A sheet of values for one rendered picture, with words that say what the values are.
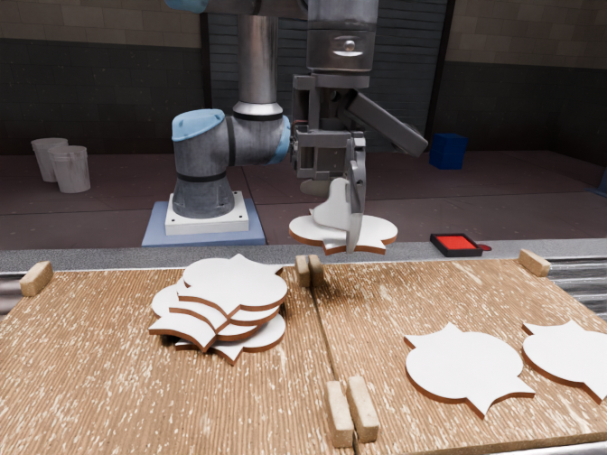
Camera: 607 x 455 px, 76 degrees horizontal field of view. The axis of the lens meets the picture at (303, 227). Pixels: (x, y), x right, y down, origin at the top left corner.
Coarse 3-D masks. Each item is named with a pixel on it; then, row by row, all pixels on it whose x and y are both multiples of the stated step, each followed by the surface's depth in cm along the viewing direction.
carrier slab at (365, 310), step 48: (336, 288) 60; (384, 288) 61; (432, 288) 62; (480, 288) 62; (528, 288) 63; (336, 336) 50; (384, 336) 50; (528, 336) 52; (384, 384) 43; (528, 384) 44; (384, 432) 38; (432, 432) 38; (480, 432) 38; (528, 432) 38; (576, 432) 39
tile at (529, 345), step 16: (544, 336) 50; (560, 336) 51; (576, 336) 51; (592, 336) 51; (528, 352) 47; (544, 352) 48; (560, 352) 48; (576, 352) 48; (592, 352) 48; (544, 368) 45; (560, 368) 45; (576, 368) 45; (592, 368) 45; (560, 384) 44; (576, 384) 44; (592, 384) 43
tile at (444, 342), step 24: (408, 336) 49; (432, 336) 49; (456, 336) 50; (480, 336) 50; (408, 360) 45; (432, 360) 45; (456, 360) 46; (480, 360) 46; (504, 360) 46; (432, 384) 42; (456, 384) 42; (480, 384) 42; (504, 384) 43; (480, 408) 39
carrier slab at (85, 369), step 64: (64, 320) 50; (128, 320) 51; (0, 384) 41; (64, 384) 41; (128, 384) 41; (192, 384) 42; (256, 384) 42; (320, 384) 43; (0, 448) 34; (64, 448) 35; (128, 448) 35; (192, 448) 35; (256, 448) 35; (320, 448) 36
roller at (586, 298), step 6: (570, 294) 65; (576, 294) 65; (582, 294) 65; (588, 294) 65; (594, 294) 65; (600, 294) 65; (606, 294) 65; (576, 300) 64; (582, 300) 64; (588, 300) 64; (594, 300) 65; (600, 300) 65; (606, 300) 65; (588, 306) 64; (594, 306) 64; (600, 306) 64; (606, 306) 65; (0, 318) 52
